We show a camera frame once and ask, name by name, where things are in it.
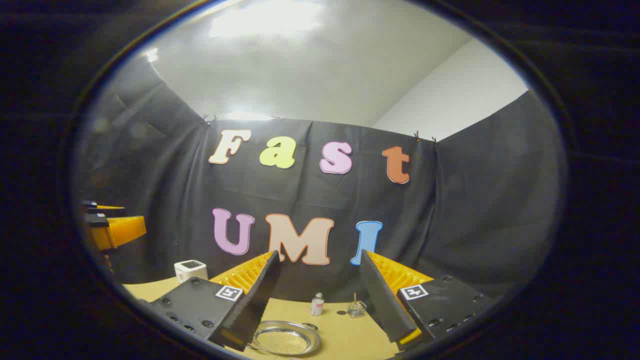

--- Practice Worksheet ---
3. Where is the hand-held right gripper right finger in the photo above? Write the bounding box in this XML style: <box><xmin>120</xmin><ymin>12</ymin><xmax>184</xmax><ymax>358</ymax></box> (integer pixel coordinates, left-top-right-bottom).
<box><xmin>359</xmin><ymin>249</ymin><xmax>501</xmax><ymax>352</ymax></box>

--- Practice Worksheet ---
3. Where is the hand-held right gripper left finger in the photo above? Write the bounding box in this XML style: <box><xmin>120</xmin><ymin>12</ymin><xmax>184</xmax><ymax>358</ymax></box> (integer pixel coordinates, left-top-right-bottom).
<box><xmin>137</xmin><ymin>250</ymin><xmax>282</xmax><ymax>352</ymax></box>

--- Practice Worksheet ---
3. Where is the steel pot with black handles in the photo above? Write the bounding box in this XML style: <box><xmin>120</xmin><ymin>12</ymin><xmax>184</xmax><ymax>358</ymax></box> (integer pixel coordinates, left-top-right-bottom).
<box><xmin>247</xmin><ymin>320</ymin><xmax>322</xmax><ymax>357</ymax></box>

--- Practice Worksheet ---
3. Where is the pile of yellow soybeans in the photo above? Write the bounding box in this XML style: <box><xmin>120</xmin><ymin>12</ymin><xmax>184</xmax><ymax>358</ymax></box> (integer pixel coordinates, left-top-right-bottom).
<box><xmin>262</xmin><ymin>330</ymin><xmax>311</xmax><ymax>354</ymax></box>

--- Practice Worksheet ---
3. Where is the white toaster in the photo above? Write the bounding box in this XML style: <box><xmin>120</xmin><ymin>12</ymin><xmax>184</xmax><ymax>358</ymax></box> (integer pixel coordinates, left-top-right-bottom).
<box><xmin>174</xmin><ymin>259</ymin><xmax>209</xmax><ymax>284</ymax></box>

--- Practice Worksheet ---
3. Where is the black backdrop cloth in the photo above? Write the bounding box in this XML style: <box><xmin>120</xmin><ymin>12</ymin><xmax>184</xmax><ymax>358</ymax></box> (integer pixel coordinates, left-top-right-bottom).
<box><xmin>75</xmin><ymin>55</ymin><xmax>568</xmax><ymax>303</ymax></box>

